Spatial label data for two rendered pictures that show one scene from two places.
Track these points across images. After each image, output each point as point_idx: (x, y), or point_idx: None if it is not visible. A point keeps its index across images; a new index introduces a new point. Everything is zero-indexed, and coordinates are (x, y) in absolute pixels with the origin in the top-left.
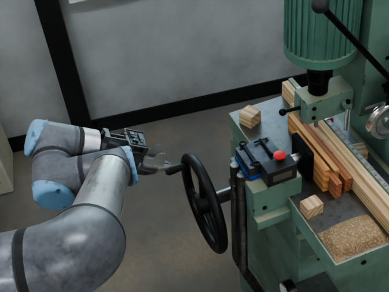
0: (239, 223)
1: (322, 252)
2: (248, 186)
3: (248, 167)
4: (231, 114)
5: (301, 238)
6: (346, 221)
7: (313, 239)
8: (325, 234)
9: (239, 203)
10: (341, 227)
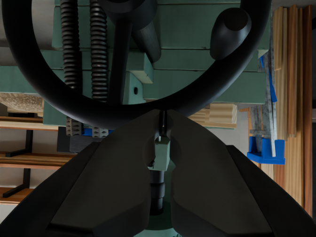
0: (62, 27)
1: (2, 84)
2: (58, 125)
3: (74, 151)
4: (257, 104)
5: (55, 49)
6: (37, 107)
7: (20, 84)
8: (19, 98)
9: (65, 77)
10: (24, 109)
